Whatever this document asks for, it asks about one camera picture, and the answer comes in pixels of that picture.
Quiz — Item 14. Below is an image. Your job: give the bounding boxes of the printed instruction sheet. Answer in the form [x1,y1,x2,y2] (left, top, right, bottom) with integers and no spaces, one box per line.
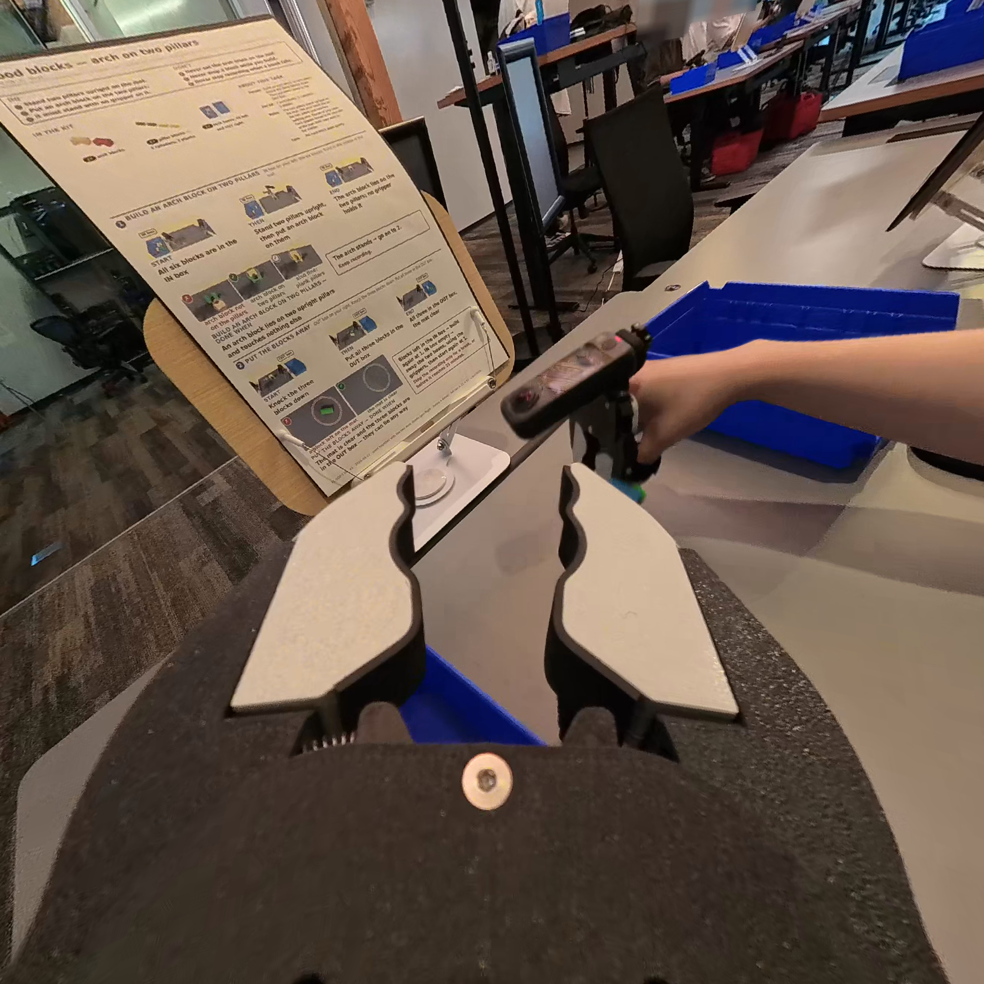
[1,16,508,496]

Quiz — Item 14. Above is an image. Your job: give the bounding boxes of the person's right forearm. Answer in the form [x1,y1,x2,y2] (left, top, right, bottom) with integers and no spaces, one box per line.
[746,326,984,462]

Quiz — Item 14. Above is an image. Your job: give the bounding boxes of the blue plastic bin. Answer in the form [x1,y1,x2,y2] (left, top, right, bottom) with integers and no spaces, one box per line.
[898,8,984,86]
[500,13,593,59]
[400,646,542,748]
[643,282,962,472]

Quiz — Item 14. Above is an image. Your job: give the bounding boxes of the black metal pole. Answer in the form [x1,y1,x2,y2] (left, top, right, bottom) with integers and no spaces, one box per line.
[442,1,539,358]

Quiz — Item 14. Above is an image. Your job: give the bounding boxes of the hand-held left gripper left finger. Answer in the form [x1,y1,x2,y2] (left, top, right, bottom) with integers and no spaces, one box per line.
[230,463,425,721]

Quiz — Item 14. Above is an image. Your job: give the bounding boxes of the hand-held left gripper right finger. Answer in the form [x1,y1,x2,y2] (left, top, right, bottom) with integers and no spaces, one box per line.
[548,463,742,724]

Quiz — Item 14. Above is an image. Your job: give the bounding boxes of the person's right hand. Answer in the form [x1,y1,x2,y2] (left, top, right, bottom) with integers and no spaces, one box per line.
[628,342,770,462]

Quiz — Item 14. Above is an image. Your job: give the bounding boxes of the red plastic bins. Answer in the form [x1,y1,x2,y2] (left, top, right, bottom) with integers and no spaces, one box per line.
[708,90,824,178]

